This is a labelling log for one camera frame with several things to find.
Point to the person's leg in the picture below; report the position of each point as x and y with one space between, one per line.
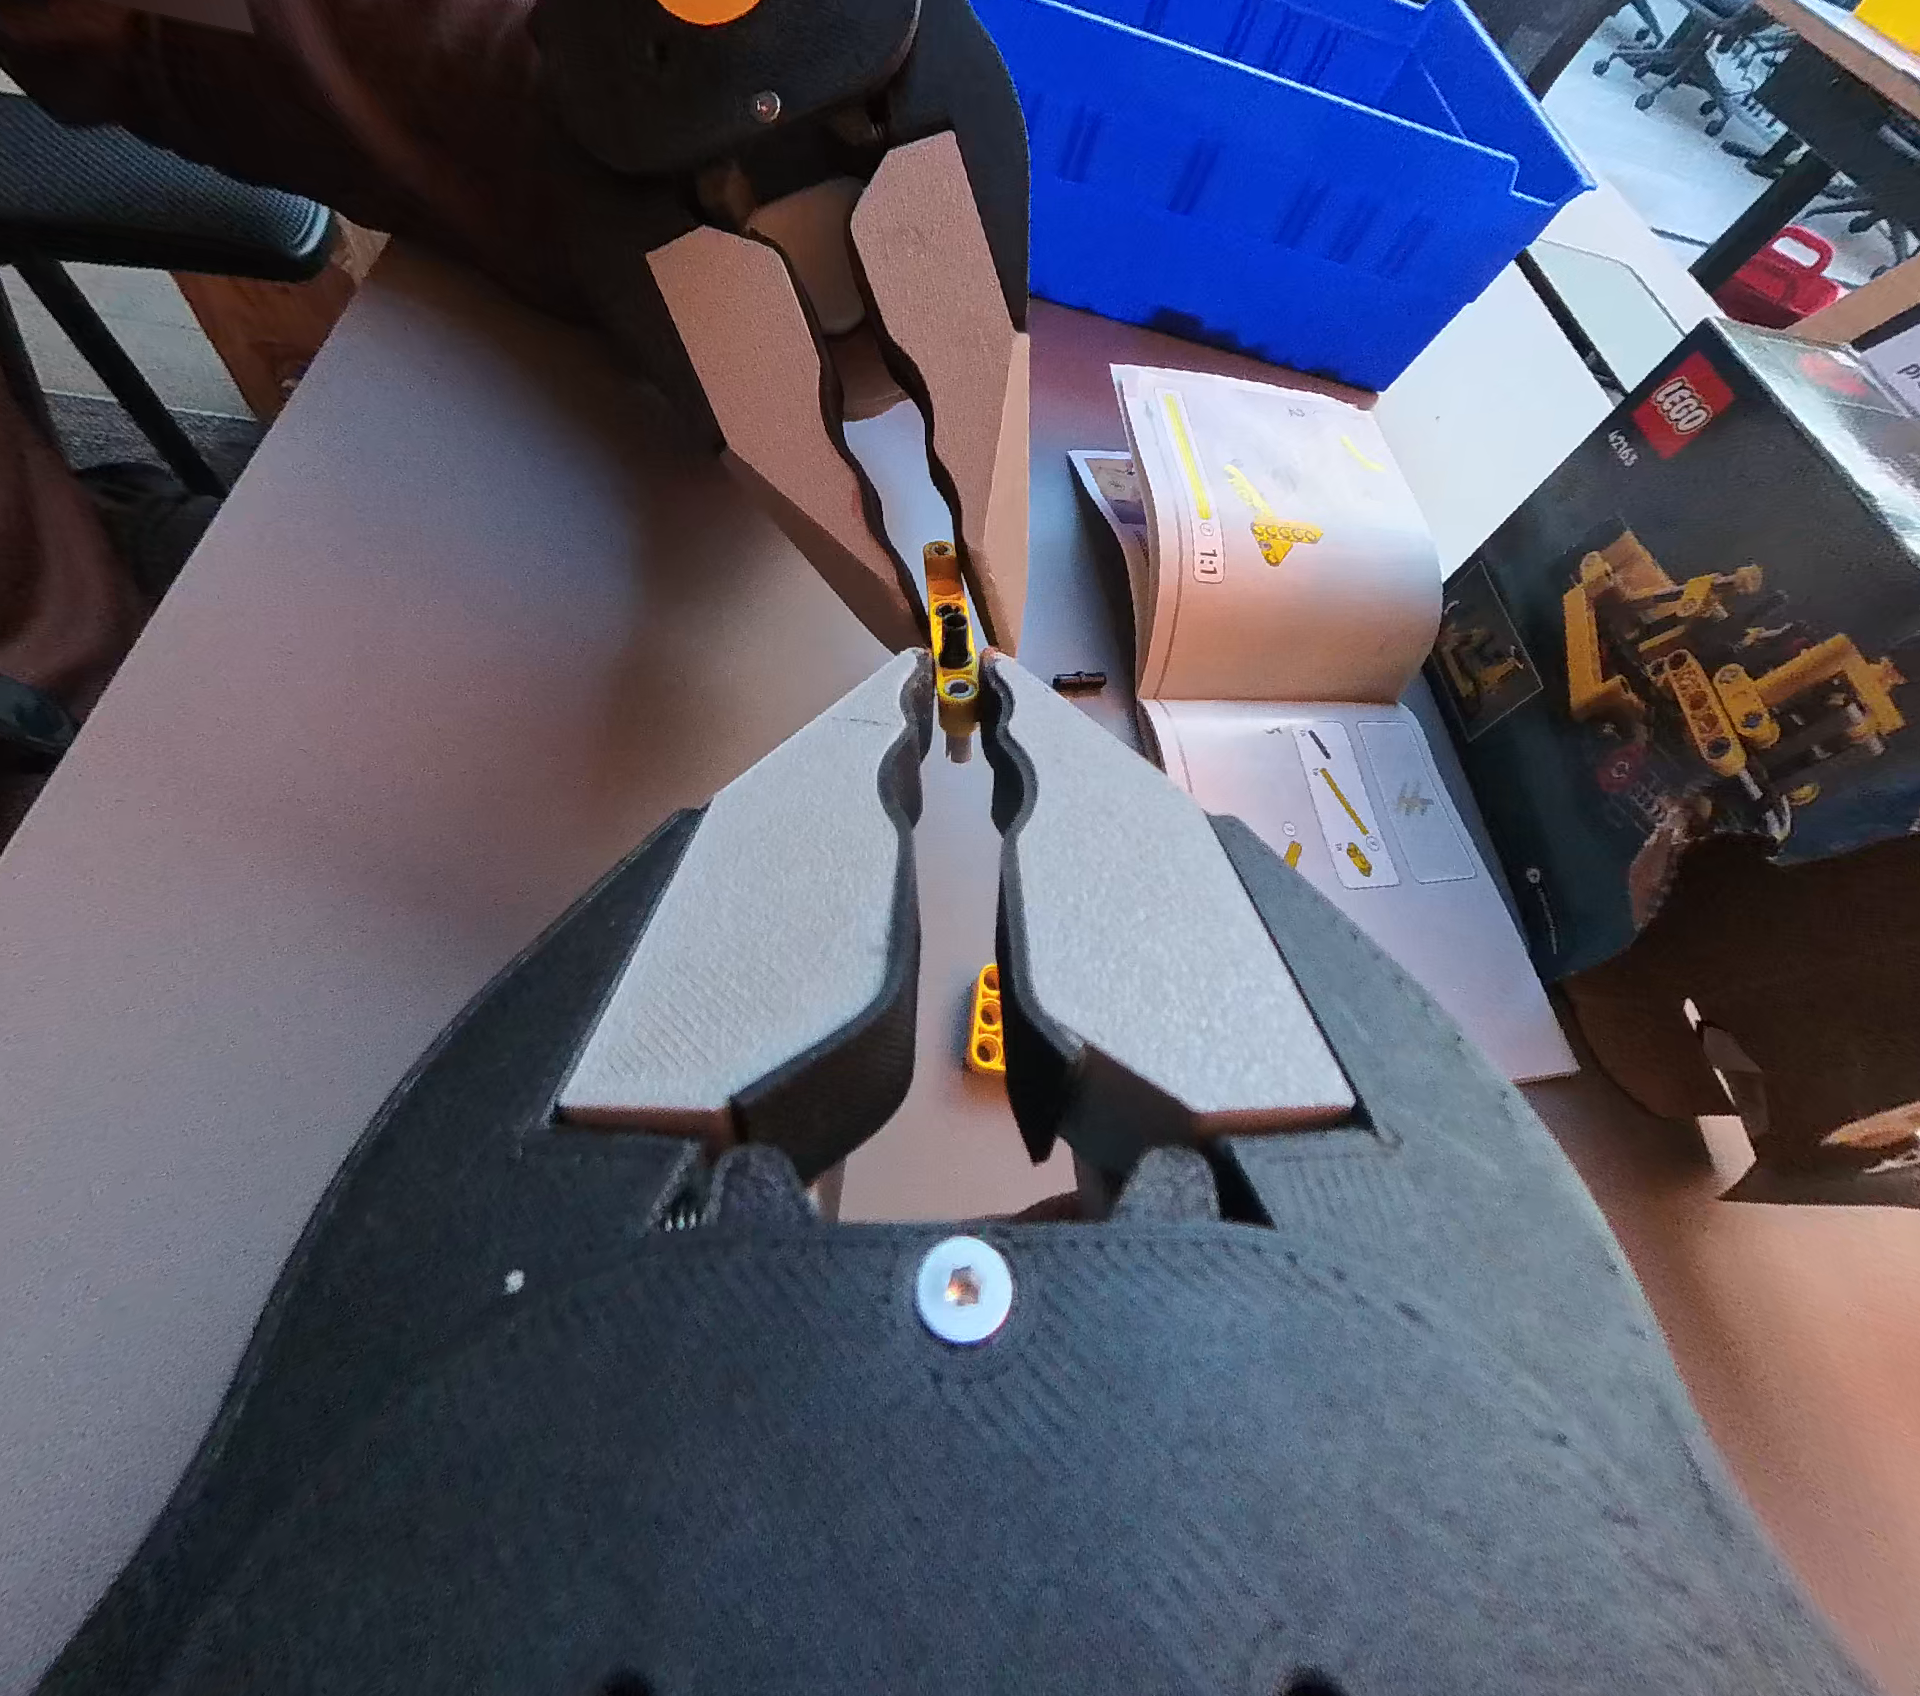
60 557

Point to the wooden background desk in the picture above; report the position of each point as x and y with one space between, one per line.
1839 44

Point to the dark lego set box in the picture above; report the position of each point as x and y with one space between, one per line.
1681 678

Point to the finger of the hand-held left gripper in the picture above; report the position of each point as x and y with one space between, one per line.
748 376
961 376

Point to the yellow straight lego beam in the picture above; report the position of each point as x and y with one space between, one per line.
940 565

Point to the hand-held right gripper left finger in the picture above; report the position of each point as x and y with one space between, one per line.
748 945

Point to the lego instruction booklet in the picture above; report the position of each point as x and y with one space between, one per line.
1289 586

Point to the black mesh office chair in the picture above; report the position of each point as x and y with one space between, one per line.
147 199

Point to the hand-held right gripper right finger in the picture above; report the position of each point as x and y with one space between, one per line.
1155 945

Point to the yellow L-shaped lego beam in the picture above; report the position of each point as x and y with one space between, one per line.
985 1019

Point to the black swivel chair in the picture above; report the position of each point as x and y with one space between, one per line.
1695 2

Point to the red plastic object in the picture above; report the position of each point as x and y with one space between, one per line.
1778 279

